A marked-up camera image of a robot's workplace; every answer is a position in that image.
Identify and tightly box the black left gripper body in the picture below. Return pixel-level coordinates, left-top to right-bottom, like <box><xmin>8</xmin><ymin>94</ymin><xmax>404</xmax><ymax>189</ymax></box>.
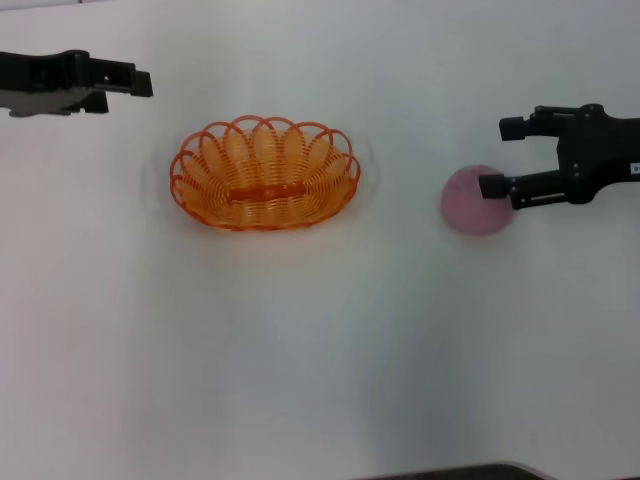
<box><xmin>0</xmin><ymin>48</ymin><xmax>92</xmax><ymax>118</ymax></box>

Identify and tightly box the pink peach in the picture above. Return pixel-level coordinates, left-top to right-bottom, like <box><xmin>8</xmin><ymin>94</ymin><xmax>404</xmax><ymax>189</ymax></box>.
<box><xmin>439</xmin><ymin>163</ymin><xmax>514</xmax><ymax>237</ymax></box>

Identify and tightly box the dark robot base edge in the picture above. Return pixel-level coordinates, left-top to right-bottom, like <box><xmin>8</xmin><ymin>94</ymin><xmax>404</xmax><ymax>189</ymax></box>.
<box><xmin>349</xmin><ymin>462</ymin><xmax>552</xmax><ymax>480</ymax></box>

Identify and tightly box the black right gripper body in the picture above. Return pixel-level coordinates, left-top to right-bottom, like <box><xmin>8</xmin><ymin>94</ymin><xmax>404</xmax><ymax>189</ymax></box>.
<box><xmin>554</xmin><ymin>103</ymin><xmax>640</xmax><ymax>205</ymax></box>

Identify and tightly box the orange woven plastic basket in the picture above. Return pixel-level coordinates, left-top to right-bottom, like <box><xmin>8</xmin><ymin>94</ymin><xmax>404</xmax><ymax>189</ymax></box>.
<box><xmin>168</xmin><ymin>114</ymin><xmax>362</xmax><ymax>233</ymax></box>

